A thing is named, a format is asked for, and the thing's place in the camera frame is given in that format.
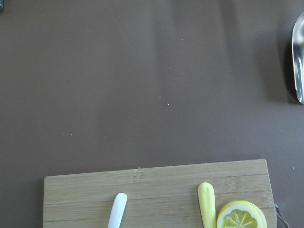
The yellow plastic knife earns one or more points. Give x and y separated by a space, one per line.
207 206

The white ceramic spoon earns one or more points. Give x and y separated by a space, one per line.
117 210

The upper lemon slice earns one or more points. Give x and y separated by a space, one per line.
241 214

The bamboo cutting board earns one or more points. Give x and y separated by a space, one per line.
161 197

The metal scoop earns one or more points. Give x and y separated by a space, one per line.
298 57

